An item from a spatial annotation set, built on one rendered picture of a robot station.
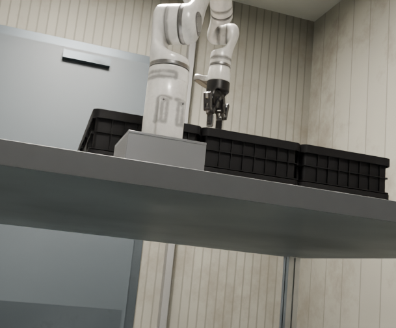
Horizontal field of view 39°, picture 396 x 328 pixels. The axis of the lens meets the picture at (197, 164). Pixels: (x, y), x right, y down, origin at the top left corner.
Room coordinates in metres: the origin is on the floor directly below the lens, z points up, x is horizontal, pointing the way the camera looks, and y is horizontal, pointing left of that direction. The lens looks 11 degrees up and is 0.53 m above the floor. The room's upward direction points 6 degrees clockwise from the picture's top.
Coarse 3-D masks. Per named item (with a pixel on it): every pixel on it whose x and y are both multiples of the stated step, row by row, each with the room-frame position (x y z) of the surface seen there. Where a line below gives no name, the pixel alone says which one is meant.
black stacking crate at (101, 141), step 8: (96, 120) 1.40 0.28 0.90; (104, 120) 1.40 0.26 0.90; (112, 120) 1.40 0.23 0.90; (96, 128) 1.40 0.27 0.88; (104, 128) 1.40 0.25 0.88; (112, 128) 1.41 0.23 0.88; (120, 128) 1.42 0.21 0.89; (128, 128) 1.42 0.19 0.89; (136, 128) 1.43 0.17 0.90; (88, 136) 1.52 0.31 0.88; (96, 136) 1.40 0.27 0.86; (104, 136) 1.41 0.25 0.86; (112, 136) 1.41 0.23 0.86; (120, 136) 1.42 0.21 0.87; (184, 136) 1.46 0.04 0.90; (192, 136) 1.47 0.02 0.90; (88, 144) 1.45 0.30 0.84; (96, 144) 1.40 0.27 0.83; (104, 144) 1.41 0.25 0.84; (112, 144) 1.41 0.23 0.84
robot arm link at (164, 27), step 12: (156, 12) 1.15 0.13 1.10; (168, 12) 1.14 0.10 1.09; (156, 24) 1.15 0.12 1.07; (168, 24) 1.15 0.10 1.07; (156, 36) 1.15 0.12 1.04; (168, 36) 1.17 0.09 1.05; (156, 48) 1.15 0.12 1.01; (156, 60) 1.15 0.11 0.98; (168, 60) 1.14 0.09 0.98; (180, 60) 1.15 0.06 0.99
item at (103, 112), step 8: (96, 112) 1.39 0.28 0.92; (104, 112) 1.39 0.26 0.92; (112, 112) 1.40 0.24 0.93; (120, 112) 1.40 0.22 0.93; (88, 120) 1.52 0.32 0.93; (120, 120) 1.40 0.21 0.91; (128, 120) 1.41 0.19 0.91; (136, 120) 1.41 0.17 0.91; (88, 128) 1.56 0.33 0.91; (184, 128) 1.45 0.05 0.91; (192, 128) 1.46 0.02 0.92; (200, 128) 1.47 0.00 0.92
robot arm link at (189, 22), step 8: (184, 0) 1.27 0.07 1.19; (192, 0) 1.17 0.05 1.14; (200, 0) 1.19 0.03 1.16; (208, 0) 1.25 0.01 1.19; (184, 8) 1.14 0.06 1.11; (192, 8) 1.14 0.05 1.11; (200, 8) 1.18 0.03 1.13; (184, 16) 1.13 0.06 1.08; (192, 16) 1.14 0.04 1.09; (200, 16) 1.17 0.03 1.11; (184, 24) 1.14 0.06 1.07; (192, 24) 1.14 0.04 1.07; (200, 24) 1.18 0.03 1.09; (184, 32) 1.15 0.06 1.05; (192, 32) 1.15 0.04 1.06; (184, 40) 1.17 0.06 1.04; (192, 40) 1.17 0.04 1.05
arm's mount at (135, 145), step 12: (132, 132) 1.08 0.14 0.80; (144, 132) 1.09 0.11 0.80; (120, 144) 1.16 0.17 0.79; (132, 144) 1.09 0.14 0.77; (144, 144) 1.09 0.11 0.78; (156, 144) 1.10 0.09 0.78; (168, 144) 1.11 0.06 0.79; (180, 144) 1.11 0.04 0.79; (192, 144) 1.12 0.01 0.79; (204, 144) 1.13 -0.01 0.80; (120, 156) 1.14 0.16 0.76; (132, 156) 1.09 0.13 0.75; (144, 156) 1.09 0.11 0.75; (156, 156) 1.10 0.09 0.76; (168, 156) 1.11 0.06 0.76; (180, 156) 1.12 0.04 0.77; (192, 156) 1.12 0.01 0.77; (204, 156) 1.13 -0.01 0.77; (192, 168) 1.12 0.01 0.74
